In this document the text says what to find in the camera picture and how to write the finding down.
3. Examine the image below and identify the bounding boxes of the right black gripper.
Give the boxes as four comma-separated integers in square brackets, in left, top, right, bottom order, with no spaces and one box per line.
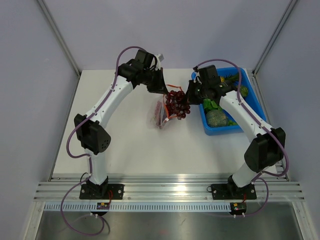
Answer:
[181,79,209,106]

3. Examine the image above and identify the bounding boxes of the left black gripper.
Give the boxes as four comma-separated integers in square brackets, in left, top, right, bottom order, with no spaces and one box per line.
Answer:
[142,67,168,95]

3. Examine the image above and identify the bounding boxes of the dark purple grape bunch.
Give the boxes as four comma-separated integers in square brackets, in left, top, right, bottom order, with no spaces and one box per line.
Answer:
[164,90,191,120]

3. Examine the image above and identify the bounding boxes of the clear zip bag orange zipper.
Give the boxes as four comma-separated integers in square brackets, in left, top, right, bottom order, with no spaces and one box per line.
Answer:
[148,84,183,129]

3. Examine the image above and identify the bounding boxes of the red grape bunch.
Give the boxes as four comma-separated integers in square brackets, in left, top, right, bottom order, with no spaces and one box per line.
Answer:
[150,100,163,127]

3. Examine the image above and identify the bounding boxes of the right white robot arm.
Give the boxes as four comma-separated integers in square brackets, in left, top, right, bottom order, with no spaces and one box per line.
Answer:
[186,65,286,200]

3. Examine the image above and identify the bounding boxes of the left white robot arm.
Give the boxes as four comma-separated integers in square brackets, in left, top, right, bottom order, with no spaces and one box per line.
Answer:
[74,48,168,200]

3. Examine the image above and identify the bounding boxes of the green cabbage toy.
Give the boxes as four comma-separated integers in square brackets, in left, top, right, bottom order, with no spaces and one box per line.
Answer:
[202,98,222,113]

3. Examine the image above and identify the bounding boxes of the green cantaloupe melon toy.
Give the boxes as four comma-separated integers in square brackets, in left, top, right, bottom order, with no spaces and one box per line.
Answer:
[205,109,228,128]

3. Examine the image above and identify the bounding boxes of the small green grape bunch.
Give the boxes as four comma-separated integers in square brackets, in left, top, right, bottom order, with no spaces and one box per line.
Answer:
[228,120,238,126]

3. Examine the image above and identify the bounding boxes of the small green round fruit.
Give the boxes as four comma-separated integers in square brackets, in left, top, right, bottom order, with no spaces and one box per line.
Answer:
[239,85,249,98]

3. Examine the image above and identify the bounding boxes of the blue plastic bin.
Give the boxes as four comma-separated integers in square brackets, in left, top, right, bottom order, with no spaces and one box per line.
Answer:
[198,67,266,136]

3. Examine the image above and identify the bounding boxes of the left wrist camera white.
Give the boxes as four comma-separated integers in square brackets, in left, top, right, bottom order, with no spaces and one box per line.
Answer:
[155,53,164,63]

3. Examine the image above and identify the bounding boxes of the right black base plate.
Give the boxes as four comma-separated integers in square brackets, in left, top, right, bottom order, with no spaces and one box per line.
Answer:
[206,183,257,200]

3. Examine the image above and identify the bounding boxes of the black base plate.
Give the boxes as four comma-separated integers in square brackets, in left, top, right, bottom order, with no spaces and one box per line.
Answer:
[206,183,257,200]
[79,183,125,200]

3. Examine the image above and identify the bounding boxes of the white slotted cable duct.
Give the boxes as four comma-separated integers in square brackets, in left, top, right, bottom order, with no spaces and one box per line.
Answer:
[44,202,231,213]

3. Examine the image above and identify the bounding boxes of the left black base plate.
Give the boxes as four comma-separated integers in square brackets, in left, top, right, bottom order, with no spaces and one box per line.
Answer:
[79,183,125,200]

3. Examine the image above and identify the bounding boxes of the aluminium rail frame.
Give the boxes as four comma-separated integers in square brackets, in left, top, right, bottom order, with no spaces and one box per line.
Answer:
[33,173,305,203]

